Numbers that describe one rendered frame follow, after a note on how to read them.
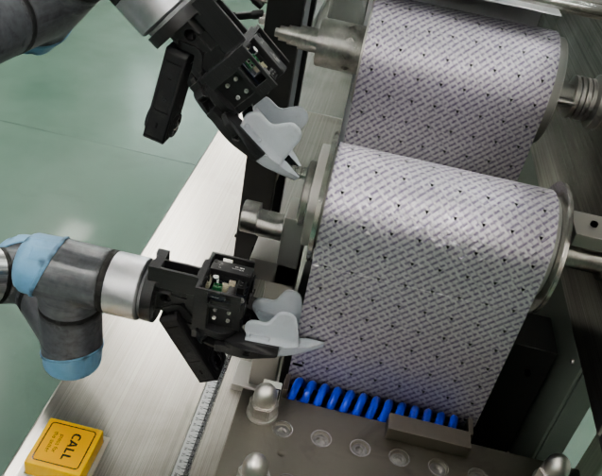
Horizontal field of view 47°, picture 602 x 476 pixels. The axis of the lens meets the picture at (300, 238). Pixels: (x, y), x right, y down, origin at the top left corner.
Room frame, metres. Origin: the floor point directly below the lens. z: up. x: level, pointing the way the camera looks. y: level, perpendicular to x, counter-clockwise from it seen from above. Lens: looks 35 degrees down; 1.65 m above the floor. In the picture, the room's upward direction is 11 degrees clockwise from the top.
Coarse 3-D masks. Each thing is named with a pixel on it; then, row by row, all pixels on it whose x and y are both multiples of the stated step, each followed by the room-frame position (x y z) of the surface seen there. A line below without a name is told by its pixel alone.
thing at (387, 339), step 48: (336, 288) 0.60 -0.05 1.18; (384, 288) 0.60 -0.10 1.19; (336, 336) 0.60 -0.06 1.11; (384, 336) 0.60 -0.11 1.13; (432, 336) 0.60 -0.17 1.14; (480, 336) 0.59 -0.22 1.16; (336, 384) 0.60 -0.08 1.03; (384, 384) 0.60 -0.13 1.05; (432, 384) 0.60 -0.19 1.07; (480, 384) 0.59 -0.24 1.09
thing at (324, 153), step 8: (328, 144) 0.69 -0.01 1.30; (320, 152) 0.66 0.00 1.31; (328, 152) 0.66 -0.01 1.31; (336, 152) 0.67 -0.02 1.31; (320, 160) 0.65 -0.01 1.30; (320, 168) 0.64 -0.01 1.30; (320, 176) 0.63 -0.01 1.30; (312, 184) 0.63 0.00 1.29; (320, 184) 0.63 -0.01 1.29; (328, 184) 0.63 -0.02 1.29; (312, 192) 0.62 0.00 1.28; (312, 200) 0.62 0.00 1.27; (312, 208) 0.61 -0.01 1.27; (560, 208) 0.64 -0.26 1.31; (304, 216) 0.61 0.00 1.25; (312, 216) 0.61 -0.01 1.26; (320, 216) 0.61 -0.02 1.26; (560, 216) 0.63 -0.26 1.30; (304, 224) 0.61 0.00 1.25; (312, 224) 0.61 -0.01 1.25; (560, 224) 0.62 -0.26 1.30; (304, 232) 0.61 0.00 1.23; (560, 232) 0.62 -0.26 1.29; (304, 240) 0.62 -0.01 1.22; (552, 256) 0.60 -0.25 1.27; (552, 264) 0.60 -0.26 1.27; (544, 280) 0.60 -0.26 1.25
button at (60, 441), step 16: (48, 432) 0.54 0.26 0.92; (64, 432) 0.54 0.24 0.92; (80, 432) 0.54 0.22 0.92; (96, 432) 0.55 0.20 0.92; (32, 448) 0.51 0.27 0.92; (48, 448) 0.51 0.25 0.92; (64, 448) 0.52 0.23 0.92; (80, 448) 0.52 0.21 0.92; (96, 448) 0.53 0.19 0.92; (32, 464) 0.49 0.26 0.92; (48, 464) 0.49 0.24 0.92; (64, 464) 0.50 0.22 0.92; (80, 464) 0.50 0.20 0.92
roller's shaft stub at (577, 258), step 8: (576, 248) 0.64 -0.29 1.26; (584, 248) 0.64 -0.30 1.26; (568, 256) 0.64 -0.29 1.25; (576, 256) 0.64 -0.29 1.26; (584, 256) 0.64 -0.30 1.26; (592, 256) 0.64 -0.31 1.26; (600, 256) 0.64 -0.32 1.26; (568, 264) 0.64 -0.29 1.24; (576, 264) 0.64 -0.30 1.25; (584, 264) 0.64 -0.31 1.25; (592, 264) 0.64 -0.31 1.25; (600, 264) 0.64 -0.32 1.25; (592, 272) 0.64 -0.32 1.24; (600, 272) 0.63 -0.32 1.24
